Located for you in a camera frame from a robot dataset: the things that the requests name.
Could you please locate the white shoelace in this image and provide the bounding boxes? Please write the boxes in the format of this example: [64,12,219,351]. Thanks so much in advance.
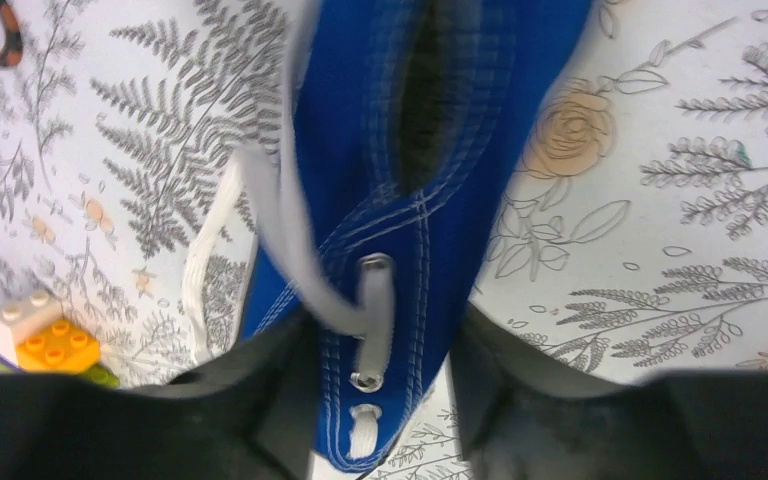
[181,0,399,462]

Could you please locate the stacked toy bricks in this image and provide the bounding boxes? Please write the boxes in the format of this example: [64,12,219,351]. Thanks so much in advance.
[0,290,120,389]

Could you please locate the blue canvas sneaker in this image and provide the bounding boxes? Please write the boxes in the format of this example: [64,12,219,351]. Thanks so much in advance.
[240,1,591,474]

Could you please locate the floral patterned mat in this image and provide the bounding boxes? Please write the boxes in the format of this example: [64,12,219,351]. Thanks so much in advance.
[0,1,768,479]

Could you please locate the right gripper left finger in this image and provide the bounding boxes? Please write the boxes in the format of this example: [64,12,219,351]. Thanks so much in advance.
[0,311,320,479]

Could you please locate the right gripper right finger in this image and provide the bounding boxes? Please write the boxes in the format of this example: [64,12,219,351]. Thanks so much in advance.
[449,308,768,479]

